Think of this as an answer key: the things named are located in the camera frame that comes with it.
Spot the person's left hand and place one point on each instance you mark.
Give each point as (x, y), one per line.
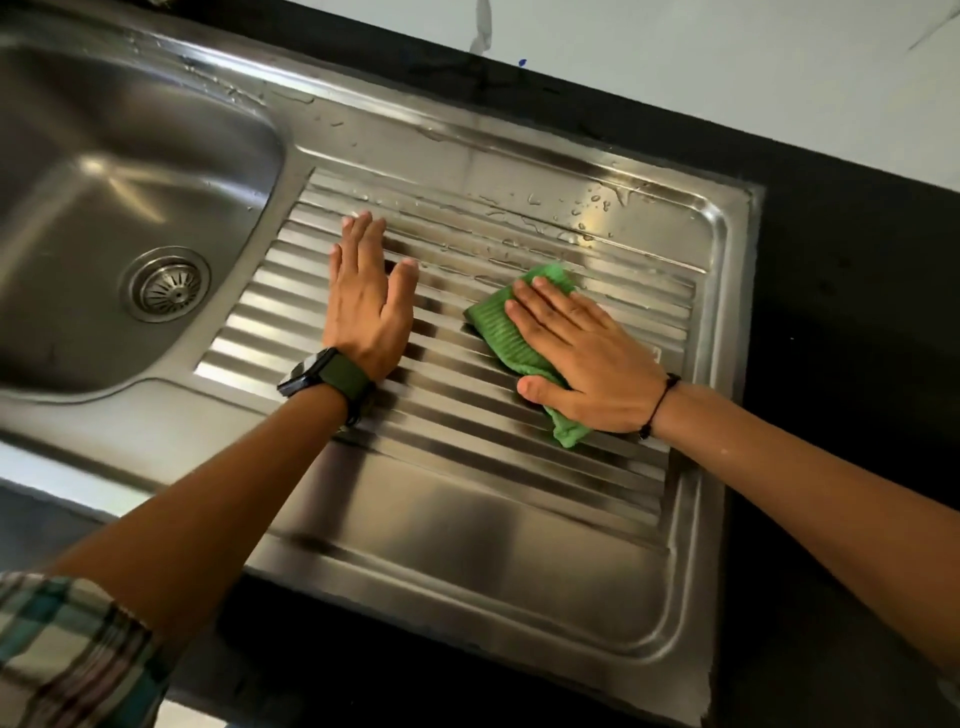
(367, 322)

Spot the person's right hand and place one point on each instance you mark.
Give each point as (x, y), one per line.
(600, 375)

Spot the green cleaning cloth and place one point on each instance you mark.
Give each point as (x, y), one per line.
(502, 330)

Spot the metal sink strainer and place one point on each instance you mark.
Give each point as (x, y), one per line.
(166, 285)

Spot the person's left forearm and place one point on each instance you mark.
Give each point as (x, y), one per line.
(202, 510)

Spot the person's right forearm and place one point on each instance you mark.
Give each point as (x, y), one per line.
(825, 510)

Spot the stainless steel sink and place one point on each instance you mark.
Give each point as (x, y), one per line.
(487, 562)

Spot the metal sink drain flange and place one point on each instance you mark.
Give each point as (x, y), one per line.
(127, 289)

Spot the plaid shirt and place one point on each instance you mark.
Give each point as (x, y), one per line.
(67, 652)

